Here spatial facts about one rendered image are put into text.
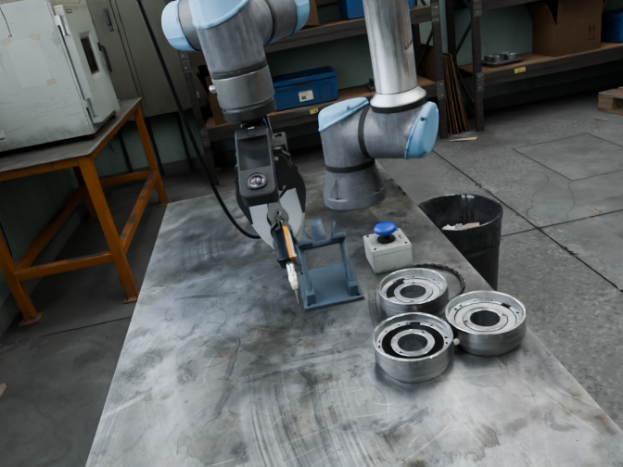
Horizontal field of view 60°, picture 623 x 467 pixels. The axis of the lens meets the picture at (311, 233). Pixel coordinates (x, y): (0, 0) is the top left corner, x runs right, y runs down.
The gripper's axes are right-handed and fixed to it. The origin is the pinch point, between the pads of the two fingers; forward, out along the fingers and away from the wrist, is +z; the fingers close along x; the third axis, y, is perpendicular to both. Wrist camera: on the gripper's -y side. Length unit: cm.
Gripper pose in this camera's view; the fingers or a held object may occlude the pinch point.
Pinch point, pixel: (284, 240)
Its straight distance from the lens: 78.5
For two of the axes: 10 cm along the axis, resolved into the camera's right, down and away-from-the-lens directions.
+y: -0.6, -4.5, 8.9
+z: 2.2, 8.7, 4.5
